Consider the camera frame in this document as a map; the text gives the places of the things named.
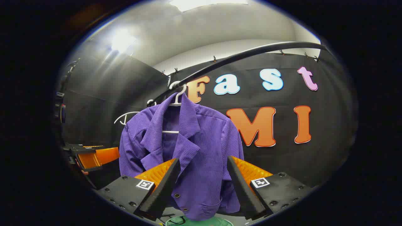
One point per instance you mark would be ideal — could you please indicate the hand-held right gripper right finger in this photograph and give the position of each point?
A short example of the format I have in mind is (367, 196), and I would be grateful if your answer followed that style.
(243, 191)

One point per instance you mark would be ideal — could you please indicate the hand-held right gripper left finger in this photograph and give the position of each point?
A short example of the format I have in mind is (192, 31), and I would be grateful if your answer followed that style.
(163, 191)

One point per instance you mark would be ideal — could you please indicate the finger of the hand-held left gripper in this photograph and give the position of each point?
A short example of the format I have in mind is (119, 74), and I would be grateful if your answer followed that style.
(100, 157)

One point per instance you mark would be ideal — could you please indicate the green laundry hamper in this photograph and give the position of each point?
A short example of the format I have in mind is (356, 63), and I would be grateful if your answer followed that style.
(216, 222)

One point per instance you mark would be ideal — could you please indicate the white plastic clothes hanger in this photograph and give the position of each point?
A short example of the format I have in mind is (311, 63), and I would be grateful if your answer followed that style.
(177, 94)
(125, 116)

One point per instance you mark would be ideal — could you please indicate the black camera stand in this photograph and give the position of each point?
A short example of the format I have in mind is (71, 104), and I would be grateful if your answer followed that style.
(59, 110)

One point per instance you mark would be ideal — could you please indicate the black clothes rail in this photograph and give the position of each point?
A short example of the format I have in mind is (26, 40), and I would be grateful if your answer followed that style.
(238, 56)

